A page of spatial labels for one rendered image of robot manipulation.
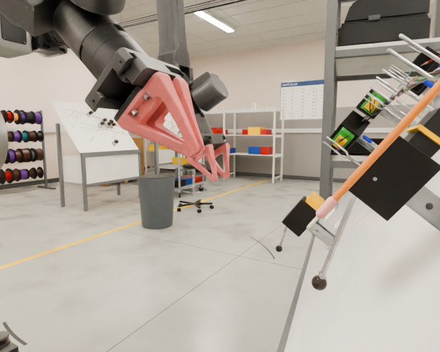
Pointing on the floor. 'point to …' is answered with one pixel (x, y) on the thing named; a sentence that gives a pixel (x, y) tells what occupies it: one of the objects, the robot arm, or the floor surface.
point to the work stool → (193, 189)
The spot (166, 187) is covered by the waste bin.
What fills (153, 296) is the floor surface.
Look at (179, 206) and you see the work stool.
